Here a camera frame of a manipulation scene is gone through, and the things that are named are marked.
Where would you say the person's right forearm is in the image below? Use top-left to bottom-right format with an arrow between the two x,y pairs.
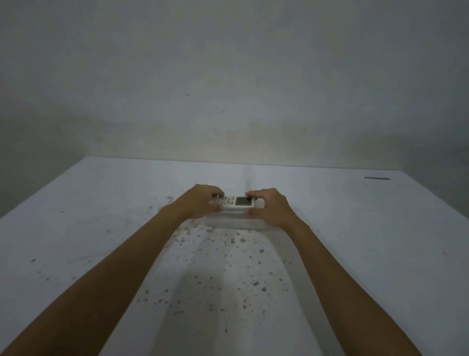
282,216 -> 424,356

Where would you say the white remote control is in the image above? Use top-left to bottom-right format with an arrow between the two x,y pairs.
212,195 -> 257,212

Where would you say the person's right hand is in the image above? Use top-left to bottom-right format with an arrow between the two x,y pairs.
244,188 -> 298,228

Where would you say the person's left forearm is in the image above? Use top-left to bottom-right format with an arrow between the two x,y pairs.
0,203 -> 189,356

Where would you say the person's left hand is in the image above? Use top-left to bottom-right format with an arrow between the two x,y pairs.
177,184 -> 225,221

